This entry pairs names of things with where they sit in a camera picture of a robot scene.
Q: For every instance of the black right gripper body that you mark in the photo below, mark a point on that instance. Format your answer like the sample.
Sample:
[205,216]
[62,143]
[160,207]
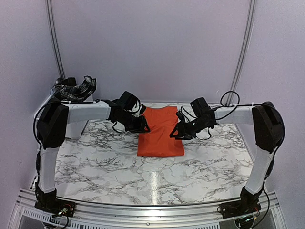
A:
[190,130]

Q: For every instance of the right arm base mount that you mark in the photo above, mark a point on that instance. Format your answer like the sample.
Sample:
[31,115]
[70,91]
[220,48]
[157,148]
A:
[237,208]

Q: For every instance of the orange t-shirt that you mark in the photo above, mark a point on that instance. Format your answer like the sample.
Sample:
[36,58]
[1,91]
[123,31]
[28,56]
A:
[157,142]

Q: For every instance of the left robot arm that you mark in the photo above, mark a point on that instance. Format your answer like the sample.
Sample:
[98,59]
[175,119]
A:
[50,124]

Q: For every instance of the aluminium front frame rail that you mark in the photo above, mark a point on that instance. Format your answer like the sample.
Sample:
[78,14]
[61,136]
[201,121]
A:
[90,215]

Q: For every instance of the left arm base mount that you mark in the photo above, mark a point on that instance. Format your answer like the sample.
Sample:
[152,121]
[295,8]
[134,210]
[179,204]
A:
[58,207]

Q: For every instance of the white plastic laundry bin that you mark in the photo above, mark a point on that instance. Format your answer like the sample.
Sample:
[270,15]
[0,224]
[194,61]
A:
[73,130]

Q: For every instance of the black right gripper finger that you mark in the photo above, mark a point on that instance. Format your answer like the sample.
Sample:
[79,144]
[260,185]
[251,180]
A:
[176,137]
[176,131]

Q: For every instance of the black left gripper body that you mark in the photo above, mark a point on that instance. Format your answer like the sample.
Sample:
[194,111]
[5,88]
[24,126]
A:
[132,125]

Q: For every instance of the right aluminium corner post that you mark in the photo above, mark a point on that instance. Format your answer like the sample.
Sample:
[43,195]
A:
[245,44]

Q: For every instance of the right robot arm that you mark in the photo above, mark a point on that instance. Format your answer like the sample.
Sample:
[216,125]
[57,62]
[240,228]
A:
[269,132]

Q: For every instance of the black white plaid shirt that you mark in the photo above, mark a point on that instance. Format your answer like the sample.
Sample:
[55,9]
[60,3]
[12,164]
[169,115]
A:
[68,90]

